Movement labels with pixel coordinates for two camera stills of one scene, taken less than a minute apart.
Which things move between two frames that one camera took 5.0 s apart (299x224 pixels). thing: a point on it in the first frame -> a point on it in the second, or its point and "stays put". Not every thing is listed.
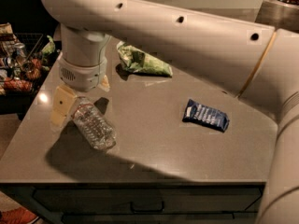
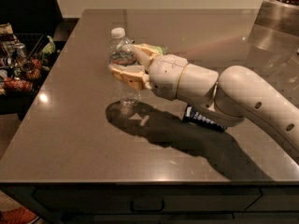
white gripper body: x=83 y=75 -> x=165 y=75
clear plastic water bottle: x=92 y=124 -> x=121 y=54
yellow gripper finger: x=64 y=100 -> x=134 y=76
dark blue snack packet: x=197 y=113 stays put
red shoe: x=17 y=216 stays put
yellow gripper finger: x=105 y=84 -> x=146 y=52
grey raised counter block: x=279 y=15 stays put
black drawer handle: x=147 y=210 stays put
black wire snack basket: x=25 y=59 stays put
